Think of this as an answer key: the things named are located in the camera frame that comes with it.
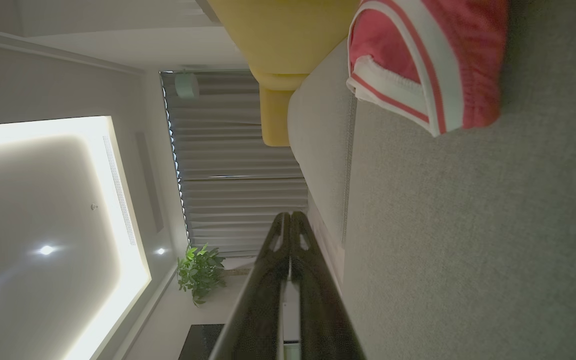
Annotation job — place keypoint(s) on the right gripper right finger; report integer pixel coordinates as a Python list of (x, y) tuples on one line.
[(323, 320)]

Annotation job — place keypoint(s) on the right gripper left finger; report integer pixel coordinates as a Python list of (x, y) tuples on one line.
[(258, 310)]

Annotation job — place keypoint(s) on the red white shirt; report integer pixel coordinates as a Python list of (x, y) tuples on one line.
[(473, 60)]

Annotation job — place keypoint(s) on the black screen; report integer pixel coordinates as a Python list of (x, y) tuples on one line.
[(203, 345)]

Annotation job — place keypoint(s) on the green potted plant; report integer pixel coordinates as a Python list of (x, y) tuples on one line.
[(200, 272)]

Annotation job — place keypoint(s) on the round ceiling spotlight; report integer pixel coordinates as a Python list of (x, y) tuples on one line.
[(46, 250), (160, 251)]

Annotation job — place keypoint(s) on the grey pleated curtain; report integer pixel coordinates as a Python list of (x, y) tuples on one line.
[(228, 165)]

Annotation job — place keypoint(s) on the glowing ceiling light cove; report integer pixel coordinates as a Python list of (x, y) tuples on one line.
[(128, 235)]

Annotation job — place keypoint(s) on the grey sofa seat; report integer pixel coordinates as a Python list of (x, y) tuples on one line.
[(468, 250)]

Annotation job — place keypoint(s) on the long ceiling air vent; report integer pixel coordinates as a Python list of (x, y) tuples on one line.
[(119, 195)]

